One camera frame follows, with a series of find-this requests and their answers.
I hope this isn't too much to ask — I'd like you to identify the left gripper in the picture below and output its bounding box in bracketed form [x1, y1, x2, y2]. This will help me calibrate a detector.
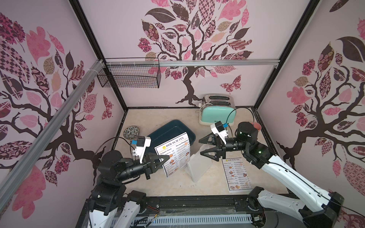
[118, 151, 170, 180]

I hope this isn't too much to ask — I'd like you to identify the clear acrylic menu holder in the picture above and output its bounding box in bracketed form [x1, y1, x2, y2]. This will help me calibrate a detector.
[185, 144, 212, 182]

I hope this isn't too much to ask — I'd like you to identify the new menu sheet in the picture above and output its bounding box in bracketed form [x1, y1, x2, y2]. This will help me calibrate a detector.
[155, 132, 191, 177]

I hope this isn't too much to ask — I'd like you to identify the old menu sheet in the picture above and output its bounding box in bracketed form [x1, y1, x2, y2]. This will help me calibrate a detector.
[222, 158, 252, 193]

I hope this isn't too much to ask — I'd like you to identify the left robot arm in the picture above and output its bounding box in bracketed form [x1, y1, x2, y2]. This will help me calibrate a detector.
[86, 150, 170, 228]

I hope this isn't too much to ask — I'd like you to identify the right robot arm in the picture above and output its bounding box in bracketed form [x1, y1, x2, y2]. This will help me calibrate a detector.
[199, 122, 344, 228]

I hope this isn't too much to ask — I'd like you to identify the teal plastic tray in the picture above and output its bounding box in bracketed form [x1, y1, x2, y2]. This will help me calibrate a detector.
[148, 120, 196, 150]

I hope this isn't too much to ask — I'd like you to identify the mint green toaster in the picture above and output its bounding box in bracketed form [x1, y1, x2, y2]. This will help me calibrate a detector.
[199, 94, 236, 125]

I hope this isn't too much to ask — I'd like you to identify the small patterned bowl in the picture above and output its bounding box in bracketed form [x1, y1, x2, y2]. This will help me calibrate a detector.
[123, 126, 140, 140]

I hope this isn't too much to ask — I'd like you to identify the pink plastic cup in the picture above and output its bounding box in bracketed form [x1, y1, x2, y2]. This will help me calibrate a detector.
[253, 122, 262, 131]

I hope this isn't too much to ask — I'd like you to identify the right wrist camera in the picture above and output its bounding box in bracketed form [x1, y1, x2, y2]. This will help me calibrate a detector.
[210, 121, 228, 144]

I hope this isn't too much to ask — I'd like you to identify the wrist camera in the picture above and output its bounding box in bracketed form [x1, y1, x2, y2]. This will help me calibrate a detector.
[131, 136, 151, 164]
[210, 121, 228, 144]

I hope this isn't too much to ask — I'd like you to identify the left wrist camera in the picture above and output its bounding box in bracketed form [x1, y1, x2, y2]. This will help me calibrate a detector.
[131, 136, 151, 164]

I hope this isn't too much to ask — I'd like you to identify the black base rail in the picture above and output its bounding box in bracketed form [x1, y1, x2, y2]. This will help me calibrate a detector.
[77, 194, 295, 228]

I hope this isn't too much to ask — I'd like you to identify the white slotted cable duct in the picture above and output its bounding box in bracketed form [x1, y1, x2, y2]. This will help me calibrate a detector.
[131, 214, 253, 228]

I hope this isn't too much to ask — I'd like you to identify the black wire basket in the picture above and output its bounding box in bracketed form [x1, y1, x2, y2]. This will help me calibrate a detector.
[98, 57, 162, 88]

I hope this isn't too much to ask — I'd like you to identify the aluminium rail back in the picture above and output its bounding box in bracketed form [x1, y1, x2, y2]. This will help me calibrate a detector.
[159, 59, 280, 67]

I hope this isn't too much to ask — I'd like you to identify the aluminium rail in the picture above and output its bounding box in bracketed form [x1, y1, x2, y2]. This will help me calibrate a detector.
[1, 60, 105, 211]
[159, 59, 280, 67]

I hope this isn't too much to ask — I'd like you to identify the aluminium rail left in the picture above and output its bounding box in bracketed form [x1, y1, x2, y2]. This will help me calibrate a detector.
[1, 60, 105, 211]

